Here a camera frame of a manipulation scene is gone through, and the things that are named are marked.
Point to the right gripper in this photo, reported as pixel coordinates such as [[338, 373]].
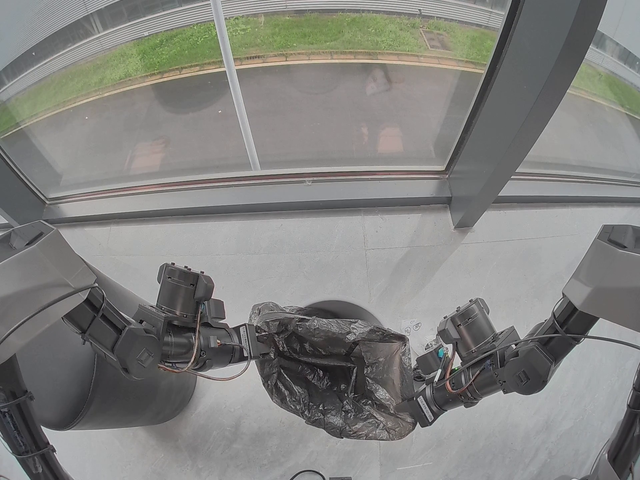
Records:
[[430, 403]]

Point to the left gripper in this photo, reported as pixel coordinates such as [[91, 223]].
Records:
[[225, 350]]

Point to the black plastic bag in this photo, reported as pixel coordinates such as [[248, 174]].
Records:
[[325, 368]]

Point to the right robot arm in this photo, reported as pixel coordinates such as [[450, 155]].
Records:
[[595, 268]]

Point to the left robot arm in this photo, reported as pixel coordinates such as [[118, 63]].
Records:
[[45, 263]]

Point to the dark grey trash bin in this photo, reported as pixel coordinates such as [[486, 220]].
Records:
[[345, 310]]

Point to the dark grey round chair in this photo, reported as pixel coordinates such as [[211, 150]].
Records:
[[125, 368]]

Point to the window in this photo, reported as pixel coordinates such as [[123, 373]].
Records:
[[350, 93]]

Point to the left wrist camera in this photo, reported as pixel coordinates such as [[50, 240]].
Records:
[[218, 312]]

